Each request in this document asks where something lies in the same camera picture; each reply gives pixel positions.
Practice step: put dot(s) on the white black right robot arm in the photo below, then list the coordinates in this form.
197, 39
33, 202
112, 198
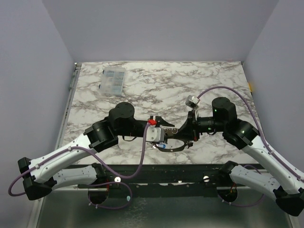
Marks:
286, 183

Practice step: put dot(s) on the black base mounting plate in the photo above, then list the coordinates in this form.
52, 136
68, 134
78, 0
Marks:
157, 181

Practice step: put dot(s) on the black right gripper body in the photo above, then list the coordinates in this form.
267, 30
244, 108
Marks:
193, 126

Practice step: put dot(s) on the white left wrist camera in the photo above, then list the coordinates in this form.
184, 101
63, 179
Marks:
155, 134

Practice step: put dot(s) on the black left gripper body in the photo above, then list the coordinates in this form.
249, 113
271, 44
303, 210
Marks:
138, 126

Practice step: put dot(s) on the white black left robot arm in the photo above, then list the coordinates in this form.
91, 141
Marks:
44, 174

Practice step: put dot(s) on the clear plastic organizer box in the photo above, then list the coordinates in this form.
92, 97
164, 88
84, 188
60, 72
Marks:
112, 81

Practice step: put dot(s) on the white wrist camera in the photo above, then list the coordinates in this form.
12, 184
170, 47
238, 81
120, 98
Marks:
155, 134
192, 102

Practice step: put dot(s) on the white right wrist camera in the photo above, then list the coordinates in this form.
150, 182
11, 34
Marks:
192, 102

